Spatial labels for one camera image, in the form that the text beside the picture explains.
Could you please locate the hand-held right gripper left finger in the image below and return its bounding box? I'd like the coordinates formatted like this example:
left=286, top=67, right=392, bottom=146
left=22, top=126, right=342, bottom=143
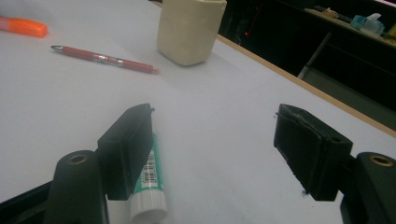
left=96, top=103, right=156, bottom=202

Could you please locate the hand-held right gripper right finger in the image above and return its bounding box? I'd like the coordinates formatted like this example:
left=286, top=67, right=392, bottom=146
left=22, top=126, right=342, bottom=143
left=273, top=103, right=354, bottom=202

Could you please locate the green and white glue stick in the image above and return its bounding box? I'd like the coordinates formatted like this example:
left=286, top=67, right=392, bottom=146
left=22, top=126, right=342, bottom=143
left=130, top=133, right=169, bottom=224

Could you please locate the red pen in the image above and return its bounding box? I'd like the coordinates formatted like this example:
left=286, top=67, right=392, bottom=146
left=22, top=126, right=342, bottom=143
left=50, top=45, right=162, bottom=75

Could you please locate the cream square pen holder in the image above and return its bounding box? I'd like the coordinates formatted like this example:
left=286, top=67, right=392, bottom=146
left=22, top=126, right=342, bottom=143
left=156, top=0, right=228, bottom=67

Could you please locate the orange highlighter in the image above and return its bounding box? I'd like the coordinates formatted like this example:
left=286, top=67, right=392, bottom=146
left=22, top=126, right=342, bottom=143
left=0, top=16, right=50, bottom=39

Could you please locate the white table sheet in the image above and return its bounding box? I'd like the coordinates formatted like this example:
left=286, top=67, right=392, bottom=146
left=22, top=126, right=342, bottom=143
left=0, top=0, right=396, bottom=224

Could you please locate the cluttered wooden shelf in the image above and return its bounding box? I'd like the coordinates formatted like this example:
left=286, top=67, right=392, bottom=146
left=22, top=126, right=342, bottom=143
left=303, top=5, right=396, bottom=49

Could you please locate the teal tissue pack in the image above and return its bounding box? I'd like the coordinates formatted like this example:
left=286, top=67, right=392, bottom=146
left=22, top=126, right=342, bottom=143
left=349, top=12, right=386, bottom=35

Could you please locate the grey metal post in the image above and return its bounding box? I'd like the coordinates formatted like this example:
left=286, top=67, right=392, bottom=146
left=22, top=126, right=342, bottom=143
left=297, top=31, right=332, bottom=79

